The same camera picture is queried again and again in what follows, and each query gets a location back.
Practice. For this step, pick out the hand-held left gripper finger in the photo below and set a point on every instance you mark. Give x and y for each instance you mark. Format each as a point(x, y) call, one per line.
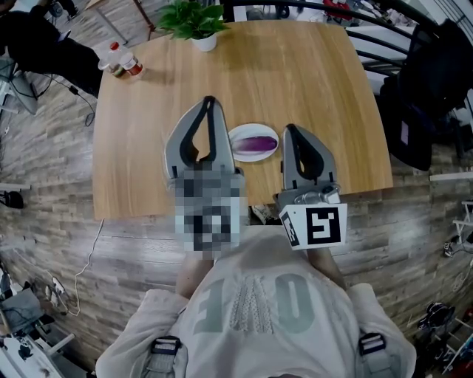
point(175, 151)
point(221, 144)

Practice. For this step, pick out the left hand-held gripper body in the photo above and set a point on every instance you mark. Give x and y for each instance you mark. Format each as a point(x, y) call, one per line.
point(210, 214)

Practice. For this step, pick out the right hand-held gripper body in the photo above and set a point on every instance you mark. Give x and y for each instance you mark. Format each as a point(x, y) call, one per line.
point(318, 225)

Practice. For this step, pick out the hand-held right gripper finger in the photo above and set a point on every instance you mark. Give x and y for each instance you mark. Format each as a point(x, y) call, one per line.
point(292, 162)
point(325, 162)

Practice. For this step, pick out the purple eggplant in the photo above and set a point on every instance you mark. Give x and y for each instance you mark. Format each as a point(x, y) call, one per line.
point(256, 144)

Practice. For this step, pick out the person's left forearm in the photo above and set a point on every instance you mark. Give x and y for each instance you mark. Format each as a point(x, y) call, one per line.
point(192, 277)

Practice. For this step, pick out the person's right forearm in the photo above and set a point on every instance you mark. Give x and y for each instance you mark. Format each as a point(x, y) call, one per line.
point(329, 267)

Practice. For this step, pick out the white oval plate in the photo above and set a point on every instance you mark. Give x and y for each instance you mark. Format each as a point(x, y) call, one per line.
point(255, 130)

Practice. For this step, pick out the person's shoe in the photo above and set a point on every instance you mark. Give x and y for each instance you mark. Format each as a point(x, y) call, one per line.
point(264, 214)

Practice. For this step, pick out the person's light printed shirt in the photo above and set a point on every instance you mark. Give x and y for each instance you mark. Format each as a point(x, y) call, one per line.
point(258, 295)

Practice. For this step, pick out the jar with red contents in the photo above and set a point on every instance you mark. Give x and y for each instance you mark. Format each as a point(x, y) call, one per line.
point(132, 65)

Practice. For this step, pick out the small jar with green contents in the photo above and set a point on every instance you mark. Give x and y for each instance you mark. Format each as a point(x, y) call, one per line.
point(119, 71)

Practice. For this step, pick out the clear bottle with red cap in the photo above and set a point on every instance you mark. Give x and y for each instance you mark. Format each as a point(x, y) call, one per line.
point(112, 55)

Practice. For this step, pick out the office chair with black jacket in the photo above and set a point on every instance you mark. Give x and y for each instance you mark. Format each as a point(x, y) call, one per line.
point(432, 96)

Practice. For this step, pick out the green potted plant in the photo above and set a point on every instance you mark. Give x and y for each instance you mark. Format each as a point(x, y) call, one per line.
point(192, 20)

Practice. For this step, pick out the pair of dark shoes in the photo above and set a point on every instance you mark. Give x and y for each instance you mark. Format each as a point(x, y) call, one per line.
point(438, 315)

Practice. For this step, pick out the grey chair base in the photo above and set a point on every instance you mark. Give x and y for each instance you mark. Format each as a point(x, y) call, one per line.
point(22, 92)

